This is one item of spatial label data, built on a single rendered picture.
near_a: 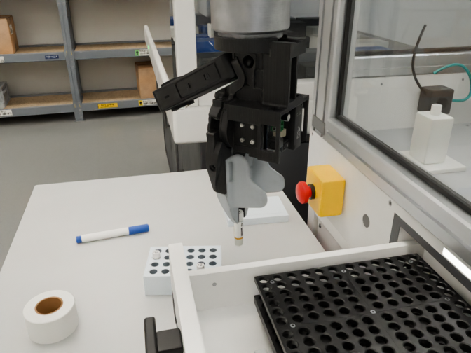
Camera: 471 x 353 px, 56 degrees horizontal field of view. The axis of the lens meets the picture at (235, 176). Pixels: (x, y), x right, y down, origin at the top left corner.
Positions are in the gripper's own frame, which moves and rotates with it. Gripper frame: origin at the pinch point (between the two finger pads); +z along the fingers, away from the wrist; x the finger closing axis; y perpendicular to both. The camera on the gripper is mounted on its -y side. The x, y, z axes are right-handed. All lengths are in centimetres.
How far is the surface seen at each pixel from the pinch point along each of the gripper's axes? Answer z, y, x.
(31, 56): 41, -307, 191
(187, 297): 5.5, 0.5, -10.4
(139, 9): 13, -279, 294
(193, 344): 5.4, 4.8, -15.3
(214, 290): 11.7, -1.9, -1.9
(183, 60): -4, -46, 51
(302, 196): 11.0, -1.7, 25.8
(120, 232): 21.1, -33.6, 12.2
